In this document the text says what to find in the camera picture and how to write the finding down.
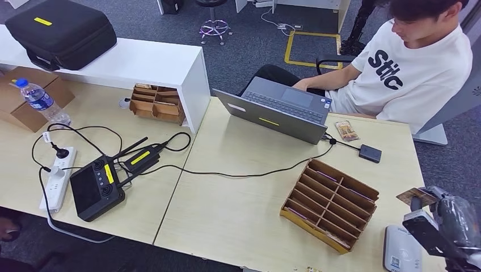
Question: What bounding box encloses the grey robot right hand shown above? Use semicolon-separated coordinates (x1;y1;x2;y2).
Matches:
410;185;481;260

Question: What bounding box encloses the person's right hand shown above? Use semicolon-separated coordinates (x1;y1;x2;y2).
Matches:
292;76;313;93

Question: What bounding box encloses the autumn trees ID card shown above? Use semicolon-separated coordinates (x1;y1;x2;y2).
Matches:
396;188;438;207

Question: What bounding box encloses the large cardboard divider tray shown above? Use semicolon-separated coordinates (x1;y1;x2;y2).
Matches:
279;158;380;255

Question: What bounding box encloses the autumn print card pile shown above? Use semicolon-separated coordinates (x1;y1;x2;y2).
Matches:
334;120;360;142

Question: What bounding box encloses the grey white card reader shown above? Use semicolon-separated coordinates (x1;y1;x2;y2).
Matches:
382;224;424;272

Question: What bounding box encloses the person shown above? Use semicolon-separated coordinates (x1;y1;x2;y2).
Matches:
238;0;474;135

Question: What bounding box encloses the black office chair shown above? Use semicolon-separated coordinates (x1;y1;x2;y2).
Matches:
315;53;358;76

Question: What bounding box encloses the grey laptop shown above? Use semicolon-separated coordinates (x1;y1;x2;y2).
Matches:
212;76;334;145

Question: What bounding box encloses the black jointed stand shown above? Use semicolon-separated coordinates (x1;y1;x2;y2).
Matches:
340;0;377;56

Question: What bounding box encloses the white office desk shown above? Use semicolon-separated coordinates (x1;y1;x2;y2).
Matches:
234;0;352;34

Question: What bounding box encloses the small black adapter box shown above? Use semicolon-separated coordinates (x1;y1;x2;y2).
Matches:
358;144;382;164

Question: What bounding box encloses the small cardboard divider tray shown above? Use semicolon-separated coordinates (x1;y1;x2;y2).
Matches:
129;84;186;126

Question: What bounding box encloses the black computer tower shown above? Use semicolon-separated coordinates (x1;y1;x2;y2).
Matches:
161;0;185;16

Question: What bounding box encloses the white desk shelf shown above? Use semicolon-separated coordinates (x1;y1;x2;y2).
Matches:
0;24;211;135

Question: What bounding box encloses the black module yellow label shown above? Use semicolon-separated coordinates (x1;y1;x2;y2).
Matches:
122;144;165;175

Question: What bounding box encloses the black screen remote controller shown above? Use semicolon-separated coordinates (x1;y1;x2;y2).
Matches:
69;137;149;223

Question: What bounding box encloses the black carrying case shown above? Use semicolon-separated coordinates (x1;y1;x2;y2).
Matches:
4;0;118;72

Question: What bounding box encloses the black power plug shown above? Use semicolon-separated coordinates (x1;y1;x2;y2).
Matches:
50;142;71;160

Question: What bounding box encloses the white plug adapter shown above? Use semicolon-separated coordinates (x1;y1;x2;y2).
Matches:
43;165;66;179

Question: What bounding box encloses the blue cap water bottle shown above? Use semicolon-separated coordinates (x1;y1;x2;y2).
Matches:
13;78;72;126

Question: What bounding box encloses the white power strip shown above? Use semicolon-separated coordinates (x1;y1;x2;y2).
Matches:
39;146;78;213

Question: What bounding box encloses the brown cardboard box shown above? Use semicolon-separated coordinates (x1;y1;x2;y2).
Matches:
0;66;76;133

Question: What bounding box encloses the bystander foot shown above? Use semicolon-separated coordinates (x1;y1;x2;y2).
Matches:
0;216;22;243

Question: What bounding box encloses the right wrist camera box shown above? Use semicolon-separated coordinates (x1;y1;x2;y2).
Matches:
402;209;470;264

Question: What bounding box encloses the white floor cable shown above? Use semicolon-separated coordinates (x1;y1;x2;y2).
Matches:
260;7;303;37

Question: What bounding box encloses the short black adapter cable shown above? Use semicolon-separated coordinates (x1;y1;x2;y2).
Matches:
322;134;361;151

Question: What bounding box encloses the long thin black cable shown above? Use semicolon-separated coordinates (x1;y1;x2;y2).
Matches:
112;131;336;178

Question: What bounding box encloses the looped black plug cable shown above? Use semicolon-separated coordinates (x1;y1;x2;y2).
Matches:
31;123;124;169

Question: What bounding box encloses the thick power strip cord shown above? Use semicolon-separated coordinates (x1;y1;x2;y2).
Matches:
38;167;117;244

